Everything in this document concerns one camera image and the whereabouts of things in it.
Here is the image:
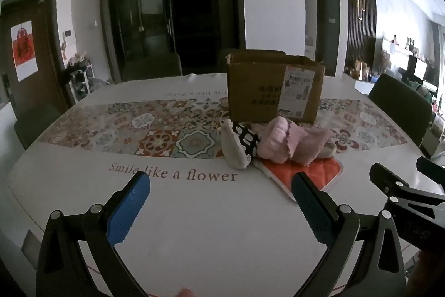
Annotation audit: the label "white low cabinet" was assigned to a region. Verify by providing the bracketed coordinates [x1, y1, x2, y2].
[342, 71, 377, 95]

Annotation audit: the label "patterned tablecloth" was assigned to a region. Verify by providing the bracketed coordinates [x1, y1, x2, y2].
[7, 72, 445, 297]

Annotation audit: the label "dark glass sliding doors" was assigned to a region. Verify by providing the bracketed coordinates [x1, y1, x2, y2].
[99, 0, 244, 82]

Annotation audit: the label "red door poster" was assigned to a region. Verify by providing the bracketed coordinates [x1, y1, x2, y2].
[10, 20, 38, 82]

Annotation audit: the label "grey soft cloth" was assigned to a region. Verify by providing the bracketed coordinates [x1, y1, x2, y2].
[318, 143, 337, 159]

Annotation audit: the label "light pink knit cloth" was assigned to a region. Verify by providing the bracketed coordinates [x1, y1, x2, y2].
[257, 116, 298, 165]

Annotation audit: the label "brown entry door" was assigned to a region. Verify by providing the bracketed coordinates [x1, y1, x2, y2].
[0, 0, 72, 125]

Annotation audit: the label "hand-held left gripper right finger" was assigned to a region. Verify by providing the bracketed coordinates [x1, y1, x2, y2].
[291, 172, 407, 297]

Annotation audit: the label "dusty pink soft cloth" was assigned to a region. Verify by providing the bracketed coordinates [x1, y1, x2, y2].
[290, 125, 334, 166]

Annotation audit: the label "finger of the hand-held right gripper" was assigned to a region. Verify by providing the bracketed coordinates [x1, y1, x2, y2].
[369, 163, 445, 211]
[416, 156, 445, 185]

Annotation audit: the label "cream sock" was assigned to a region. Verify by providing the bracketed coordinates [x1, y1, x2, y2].
[221, 119, 251, 169]

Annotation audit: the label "dark slatted wall panel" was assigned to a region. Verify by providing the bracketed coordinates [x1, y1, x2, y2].
[344, 0, 378, 75]

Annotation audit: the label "plush toy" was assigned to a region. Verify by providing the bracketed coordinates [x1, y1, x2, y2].
[68, 51, 87, 67]

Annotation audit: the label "white shoe rack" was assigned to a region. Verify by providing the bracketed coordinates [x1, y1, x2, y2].
[70, 64, 95, 100]

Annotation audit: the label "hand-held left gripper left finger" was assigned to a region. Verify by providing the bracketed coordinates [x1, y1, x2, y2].
[36, 171, 151, 297]

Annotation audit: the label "black patterned sock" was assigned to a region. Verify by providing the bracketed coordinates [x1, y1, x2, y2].
[232, 121, 263, 160]

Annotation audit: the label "dark interior door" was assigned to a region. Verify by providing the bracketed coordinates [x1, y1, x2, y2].
[316, 0, 340, 77]

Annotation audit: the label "dark dining chair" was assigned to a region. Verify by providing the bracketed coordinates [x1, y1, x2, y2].
[368, 73, 434, 149]
[217, 48, 286, 74]
[120, 53, 183, 82]

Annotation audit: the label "brown cardboard box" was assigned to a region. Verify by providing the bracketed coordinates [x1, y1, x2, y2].
[225, 51, 325, 125]

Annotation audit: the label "orange quilted mat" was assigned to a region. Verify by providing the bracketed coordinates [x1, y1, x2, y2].
[254, 156, 343, 203]

